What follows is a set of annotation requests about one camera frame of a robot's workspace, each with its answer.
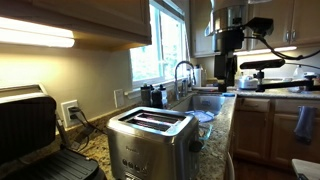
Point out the clear glass baking dish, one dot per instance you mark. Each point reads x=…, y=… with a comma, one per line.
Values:
x=205, y=131

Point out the chrome arched faucet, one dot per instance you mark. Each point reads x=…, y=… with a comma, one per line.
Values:
x=175, y=80

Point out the stainless steel two-slot toaster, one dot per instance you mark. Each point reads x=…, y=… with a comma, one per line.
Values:
x=150, y=150

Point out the blue dish towel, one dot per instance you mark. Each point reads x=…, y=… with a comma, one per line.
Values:
x=305, y=123

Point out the bright fluorescent light strip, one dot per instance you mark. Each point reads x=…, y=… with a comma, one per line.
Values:
x=266, y=50
x=33, y=33

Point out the blue sponge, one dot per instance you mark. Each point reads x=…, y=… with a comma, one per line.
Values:
x=228, y=95

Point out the bright kitchen window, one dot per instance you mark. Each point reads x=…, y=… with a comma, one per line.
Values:
x=150, y=56

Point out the white wall outlet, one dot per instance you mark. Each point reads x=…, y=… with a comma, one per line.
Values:
x=65, y=116

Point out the black bottle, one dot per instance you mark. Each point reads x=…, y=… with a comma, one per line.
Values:
x=157, y=98

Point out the white blank wall plate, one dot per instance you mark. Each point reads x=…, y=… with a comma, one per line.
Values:
x=119, y=98

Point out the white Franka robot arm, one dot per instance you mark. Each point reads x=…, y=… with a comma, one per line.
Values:
x=226, y=16

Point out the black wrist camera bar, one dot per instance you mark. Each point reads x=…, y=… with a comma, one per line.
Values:
x=260, y=26

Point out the white lidded pot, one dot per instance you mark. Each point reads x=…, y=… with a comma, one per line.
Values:
x=248, y=83

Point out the blue plastic lid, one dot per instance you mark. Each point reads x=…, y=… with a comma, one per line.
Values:
x=201, y=116

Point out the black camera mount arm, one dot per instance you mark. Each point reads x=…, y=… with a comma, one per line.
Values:
x=283, y=85

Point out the wooden base cabinet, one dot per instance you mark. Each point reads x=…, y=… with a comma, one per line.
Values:
x=253, y=133

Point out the black panini grill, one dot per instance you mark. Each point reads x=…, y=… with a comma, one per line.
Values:
x=26, y=123

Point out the black stereo camera bar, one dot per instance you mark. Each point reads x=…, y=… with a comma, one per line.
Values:
x=263, y=64

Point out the stainless steel sink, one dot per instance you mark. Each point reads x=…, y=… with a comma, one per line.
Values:
x=206, y=101

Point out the white paper towel roll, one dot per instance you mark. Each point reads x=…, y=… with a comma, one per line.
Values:
x=198, y=75

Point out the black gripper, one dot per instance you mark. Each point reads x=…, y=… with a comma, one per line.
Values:
x=228, y=40

